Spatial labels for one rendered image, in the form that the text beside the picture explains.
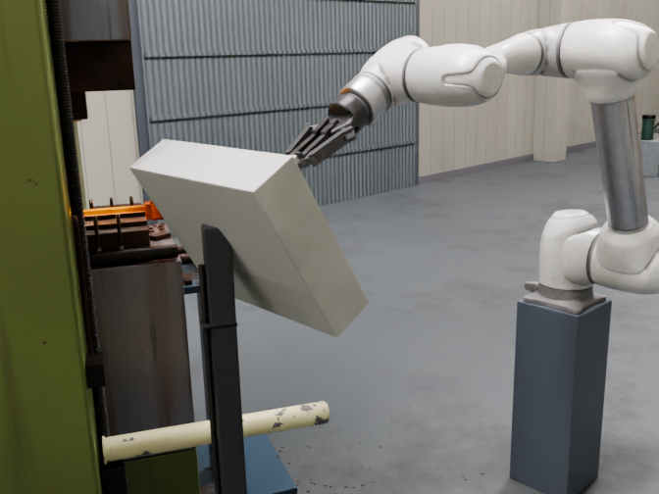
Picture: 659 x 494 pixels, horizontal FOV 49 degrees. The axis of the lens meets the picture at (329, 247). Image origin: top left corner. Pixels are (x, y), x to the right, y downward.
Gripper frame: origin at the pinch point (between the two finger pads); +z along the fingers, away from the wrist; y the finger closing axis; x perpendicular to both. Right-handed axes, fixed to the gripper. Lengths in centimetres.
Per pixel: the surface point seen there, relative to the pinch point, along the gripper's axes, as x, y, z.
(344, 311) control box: -8.8, -26.8, 18.1
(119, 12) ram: 31.7, 31.8, -3.1
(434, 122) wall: -301, 390, -420
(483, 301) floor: -213, 121, -145
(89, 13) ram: 34.0, 34.1, 1.1
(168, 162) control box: 16.5, -1.9, 18.8
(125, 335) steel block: -23, 35, 33
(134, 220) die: -7.3, 42.2, 14.5
